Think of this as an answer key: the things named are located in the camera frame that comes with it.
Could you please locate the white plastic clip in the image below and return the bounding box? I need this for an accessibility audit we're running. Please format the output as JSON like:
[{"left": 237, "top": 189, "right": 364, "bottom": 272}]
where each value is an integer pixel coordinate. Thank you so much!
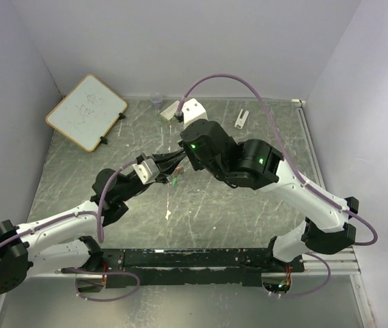
[{"left": 234, "top": 109, "right": 249, "bottom": 130}]

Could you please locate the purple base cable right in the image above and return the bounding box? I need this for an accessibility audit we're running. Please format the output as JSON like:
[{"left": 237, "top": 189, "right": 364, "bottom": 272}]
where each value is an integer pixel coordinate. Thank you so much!
[{"left": 268, "top": 251, "right": 332, "bottom": 300}]

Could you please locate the white cardboard box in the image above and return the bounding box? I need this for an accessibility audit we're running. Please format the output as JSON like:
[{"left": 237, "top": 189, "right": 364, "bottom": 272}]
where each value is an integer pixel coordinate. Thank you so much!
[{"left": 160, "top": 100, "right": 180, "bottom": 124}]

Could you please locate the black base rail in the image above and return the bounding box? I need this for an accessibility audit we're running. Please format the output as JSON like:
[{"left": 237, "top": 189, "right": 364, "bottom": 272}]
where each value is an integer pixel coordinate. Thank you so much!
[{"left": 62, "top": 248, "right": 304, "bottom": 287}]

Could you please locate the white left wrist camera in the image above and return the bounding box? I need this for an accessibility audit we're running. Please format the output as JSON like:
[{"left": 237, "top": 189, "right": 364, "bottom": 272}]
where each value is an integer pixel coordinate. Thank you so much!
[{"left": 133, "top": 154, "right": 160, "bottom": 185}]

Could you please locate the small framed whiteboard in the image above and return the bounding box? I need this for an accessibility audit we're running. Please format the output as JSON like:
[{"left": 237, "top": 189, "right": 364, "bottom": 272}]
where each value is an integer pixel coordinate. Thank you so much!
[{"left": 46, "top": 74, "right": 128, "bottom": 152}]

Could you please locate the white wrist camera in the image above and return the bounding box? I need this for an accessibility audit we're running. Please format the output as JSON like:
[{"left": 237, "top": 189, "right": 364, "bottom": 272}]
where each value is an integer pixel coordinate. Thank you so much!
[
  {"left": 133, "top": 154, "right": 160, "bottom": 185},
  {"left": 174, "top": 98, "right": 208, "bottom": 128}
]

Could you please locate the silver key bunch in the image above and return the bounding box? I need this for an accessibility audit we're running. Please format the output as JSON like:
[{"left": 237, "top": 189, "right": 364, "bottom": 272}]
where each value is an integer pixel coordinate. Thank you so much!
[{"left": 173, "top": 166, "right": 184, "bottom": 178}]

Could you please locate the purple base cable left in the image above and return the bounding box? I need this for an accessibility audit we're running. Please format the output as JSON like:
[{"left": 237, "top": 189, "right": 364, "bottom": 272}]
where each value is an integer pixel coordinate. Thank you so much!
[{"left": 74, "top": 266, "right": 142, "bottom": 302}]

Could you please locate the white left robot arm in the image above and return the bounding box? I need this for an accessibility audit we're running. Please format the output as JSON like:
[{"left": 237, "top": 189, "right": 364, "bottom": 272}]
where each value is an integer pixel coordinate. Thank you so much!
[{"left": 0, "top": 150, "right": 186, "bottom": 295}]

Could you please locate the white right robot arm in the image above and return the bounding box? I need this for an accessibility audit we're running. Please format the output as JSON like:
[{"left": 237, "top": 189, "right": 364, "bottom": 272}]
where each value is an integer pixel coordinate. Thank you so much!
[{"left": 180, "top": 119, "right": 356, "bottom": 272}]

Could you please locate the clear plastic cup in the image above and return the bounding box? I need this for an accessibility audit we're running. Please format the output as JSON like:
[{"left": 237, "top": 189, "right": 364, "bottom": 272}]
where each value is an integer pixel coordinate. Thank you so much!
[{"left": 150, "top": 94, "right": 163, "bottom": 110}]

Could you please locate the white corner bracket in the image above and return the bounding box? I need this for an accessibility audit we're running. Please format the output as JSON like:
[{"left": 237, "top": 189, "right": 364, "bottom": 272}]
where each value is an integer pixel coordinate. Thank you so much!
[{"left": 292, "top": 98, "right": 306, "bottom": 106}]

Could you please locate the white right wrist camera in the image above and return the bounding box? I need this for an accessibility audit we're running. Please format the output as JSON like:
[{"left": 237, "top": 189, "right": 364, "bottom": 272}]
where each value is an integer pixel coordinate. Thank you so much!
[{"left": 174, "top": 98, "right": 208, "bottom": 128}]

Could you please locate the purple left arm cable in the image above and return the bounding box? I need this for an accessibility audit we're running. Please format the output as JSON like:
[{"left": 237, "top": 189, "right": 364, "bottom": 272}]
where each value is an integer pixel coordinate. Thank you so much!
[{"left": 0, "top": 155, "right": 147, "bottom": 288}]

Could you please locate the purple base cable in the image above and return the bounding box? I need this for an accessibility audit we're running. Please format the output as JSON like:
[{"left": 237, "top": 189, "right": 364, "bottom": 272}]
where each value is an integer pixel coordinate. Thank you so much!
[
  {"left": 268, "top": 251, "right": 332, "bottom": 300},
  {"left": 74, "top": 266, "right": 142, "bottom": 302}
]

